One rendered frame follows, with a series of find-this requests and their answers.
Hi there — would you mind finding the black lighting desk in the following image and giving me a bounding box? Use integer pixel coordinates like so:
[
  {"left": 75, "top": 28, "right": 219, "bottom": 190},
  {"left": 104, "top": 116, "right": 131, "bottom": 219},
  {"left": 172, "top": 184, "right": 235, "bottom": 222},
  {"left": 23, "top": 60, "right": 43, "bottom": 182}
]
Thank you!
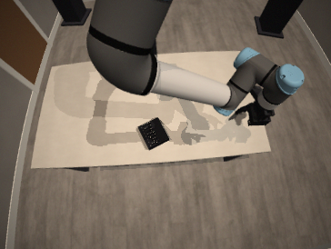
[{"left": 138, "top": 117, "right": 169, "bottom": 150}]

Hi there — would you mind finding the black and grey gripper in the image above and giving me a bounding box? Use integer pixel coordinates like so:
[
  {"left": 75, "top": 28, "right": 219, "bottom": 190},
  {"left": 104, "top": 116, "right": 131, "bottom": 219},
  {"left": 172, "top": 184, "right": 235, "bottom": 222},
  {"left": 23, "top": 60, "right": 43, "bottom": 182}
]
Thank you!
[{"left": 228, "top": 98, "right": 275, "bottom": 125}]

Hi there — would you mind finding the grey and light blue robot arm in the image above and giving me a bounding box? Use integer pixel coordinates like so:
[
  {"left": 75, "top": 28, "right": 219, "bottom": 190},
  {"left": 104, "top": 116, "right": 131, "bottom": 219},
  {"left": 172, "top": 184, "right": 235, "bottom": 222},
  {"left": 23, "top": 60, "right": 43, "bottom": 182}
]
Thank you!
[{"left": 86, "top": 0, "right": 305, "bottom": 116}]

